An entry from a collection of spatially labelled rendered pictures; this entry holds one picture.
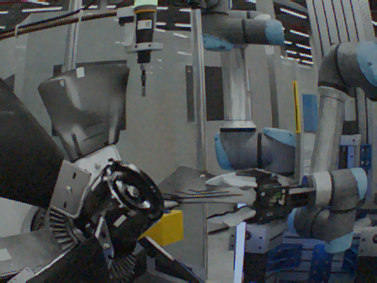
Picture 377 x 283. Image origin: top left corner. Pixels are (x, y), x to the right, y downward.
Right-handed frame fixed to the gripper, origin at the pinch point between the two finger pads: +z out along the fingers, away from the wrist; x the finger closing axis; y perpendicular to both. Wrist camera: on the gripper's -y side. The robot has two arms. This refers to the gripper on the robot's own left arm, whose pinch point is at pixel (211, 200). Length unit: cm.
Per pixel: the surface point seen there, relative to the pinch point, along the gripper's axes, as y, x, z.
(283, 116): -653, 79, -176
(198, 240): -130, 61, -5
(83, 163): 4.1, -8.6, 22.9
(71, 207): 15.2, -3.5, 24.4
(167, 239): -33.5, 21.4, 8.7
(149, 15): 1.6, -35.2, 10.2
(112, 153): 3.8, -10.2, 17.1
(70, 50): -76, -32, 42
